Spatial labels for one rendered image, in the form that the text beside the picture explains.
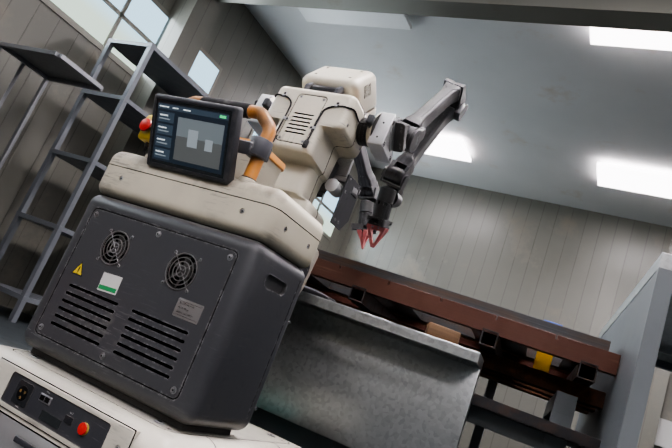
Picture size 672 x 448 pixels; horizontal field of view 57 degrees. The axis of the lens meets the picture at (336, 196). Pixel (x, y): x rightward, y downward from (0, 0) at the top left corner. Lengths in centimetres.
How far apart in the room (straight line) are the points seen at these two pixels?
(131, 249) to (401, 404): 95
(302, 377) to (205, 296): 79
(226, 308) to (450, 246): 831
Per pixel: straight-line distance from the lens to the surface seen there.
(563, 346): 200
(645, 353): 169
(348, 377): 201
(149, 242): 147
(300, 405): 205
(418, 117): 201
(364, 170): 256
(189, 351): 132
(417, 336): 182
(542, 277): 917
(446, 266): 943
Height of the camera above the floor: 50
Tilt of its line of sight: 15 degrees up
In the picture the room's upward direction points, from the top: 21 degrees clockwise
